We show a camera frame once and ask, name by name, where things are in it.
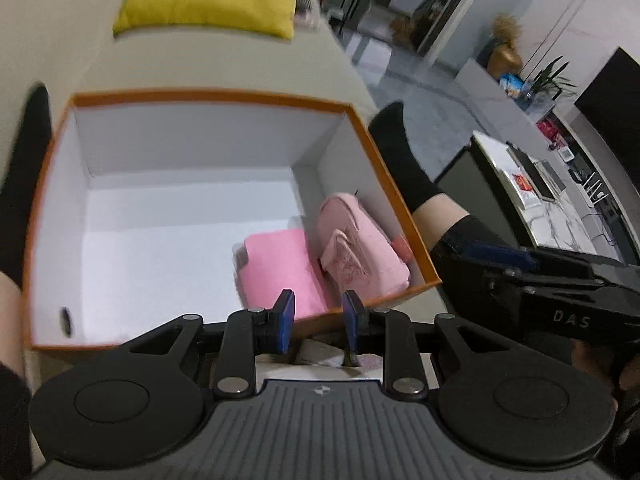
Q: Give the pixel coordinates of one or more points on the green potted plant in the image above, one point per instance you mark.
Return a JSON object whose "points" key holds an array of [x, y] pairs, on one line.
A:
{"points": [[550, 82]]}

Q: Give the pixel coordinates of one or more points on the pink flat cloth case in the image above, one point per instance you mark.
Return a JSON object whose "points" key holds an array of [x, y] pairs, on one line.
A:
{"points": [[281, 260]]}

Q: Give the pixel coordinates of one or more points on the black television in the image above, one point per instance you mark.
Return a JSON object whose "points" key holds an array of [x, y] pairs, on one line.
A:
{"points": [[611, 103]]}

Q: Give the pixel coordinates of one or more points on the gold vase dried flowers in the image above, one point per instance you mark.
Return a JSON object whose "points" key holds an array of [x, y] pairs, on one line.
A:
{"points": [[505, 59]]}

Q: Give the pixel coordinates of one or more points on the marble coffee table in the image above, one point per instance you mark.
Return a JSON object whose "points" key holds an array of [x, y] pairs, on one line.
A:
{"points": [[526, 205]]}

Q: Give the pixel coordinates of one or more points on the person leg black sock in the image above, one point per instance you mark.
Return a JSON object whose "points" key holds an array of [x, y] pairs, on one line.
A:
{"points": [[447, 230], [17, 195]]}

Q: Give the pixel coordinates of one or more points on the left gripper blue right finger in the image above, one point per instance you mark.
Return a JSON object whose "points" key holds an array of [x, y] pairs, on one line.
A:
{"points": [[353, 313]]}

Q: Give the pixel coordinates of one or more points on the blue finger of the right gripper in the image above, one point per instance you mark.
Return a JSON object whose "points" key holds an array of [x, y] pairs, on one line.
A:
{"points": [[497, 256]]}

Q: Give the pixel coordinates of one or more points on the orange cardboard storage box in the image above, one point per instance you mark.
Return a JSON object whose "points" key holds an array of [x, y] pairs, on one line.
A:
{"points": [[147, 200]]}

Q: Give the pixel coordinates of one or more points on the person left leg black sock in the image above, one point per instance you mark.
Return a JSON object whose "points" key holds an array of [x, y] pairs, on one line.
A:
{"points": [[17, 195]]}

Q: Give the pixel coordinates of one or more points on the pink pouch bag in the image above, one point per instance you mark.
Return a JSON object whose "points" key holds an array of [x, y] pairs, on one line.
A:
{"points": [[356, 253]]}

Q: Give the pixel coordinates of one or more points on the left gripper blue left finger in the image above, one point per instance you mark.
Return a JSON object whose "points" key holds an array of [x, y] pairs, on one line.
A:
{"points": [[281, 319]]}

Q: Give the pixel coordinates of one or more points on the person right leg black sock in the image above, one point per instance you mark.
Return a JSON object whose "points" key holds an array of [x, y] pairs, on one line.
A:
{"points": [[447, 230]]}

